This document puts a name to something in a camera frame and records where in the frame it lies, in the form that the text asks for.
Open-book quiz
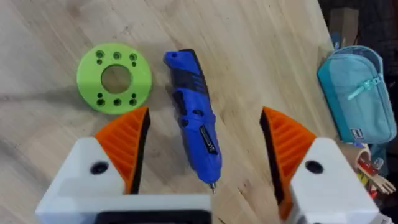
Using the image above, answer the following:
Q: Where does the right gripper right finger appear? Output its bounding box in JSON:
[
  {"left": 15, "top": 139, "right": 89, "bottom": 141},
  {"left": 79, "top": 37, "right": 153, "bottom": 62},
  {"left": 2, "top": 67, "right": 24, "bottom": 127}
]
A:
[{"left": 259, "top": 106, "right": 381, "bottom": 224}]

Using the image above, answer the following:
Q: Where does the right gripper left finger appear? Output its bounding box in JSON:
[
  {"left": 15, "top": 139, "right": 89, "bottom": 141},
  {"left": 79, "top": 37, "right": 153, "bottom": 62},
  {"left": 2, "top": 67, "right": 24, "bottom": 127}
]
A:
[{"left": 57, "top": 106, "right": 152, "bottom": 197}]

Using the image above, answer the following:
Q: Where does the blue electric screwdriver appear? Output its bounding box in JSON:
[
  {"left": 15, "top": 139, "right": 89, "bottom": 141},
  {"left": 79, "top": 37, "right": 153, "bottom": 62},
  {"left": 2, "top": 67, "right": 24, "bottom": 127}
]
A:
[{"left": 163, "top": 48, "right": 223, "bottom": 194}]

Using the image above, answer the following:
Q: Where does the green disc with holes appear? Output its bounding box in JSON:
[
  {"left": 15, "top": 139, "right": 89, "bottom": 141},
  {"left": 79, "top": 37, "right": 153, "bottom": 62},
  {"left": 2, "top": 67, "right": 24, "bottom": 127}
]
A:
[{"left": 76, "top": 42, "right": 153, "bottom": 116}]

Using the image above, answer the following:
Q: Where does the teal zip pencil bag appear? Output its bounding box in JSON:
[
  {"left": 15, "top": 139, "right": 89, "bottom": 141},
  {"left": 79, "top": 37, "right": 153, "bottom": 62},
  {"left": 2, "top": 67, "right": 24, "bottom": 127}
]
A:
[{"left": 317, "top": 45, "right": 397, "bottom": 145}]

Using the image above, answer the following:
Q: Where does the brown cardboard box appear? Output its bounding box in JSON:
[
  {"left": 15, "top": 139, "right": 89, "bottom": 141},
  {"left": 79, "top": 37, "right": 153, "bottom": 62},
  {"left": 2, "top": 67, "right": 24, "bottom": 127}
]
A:
[{"left": 328, "top": 7, "right": 360, "bottom": 48}]

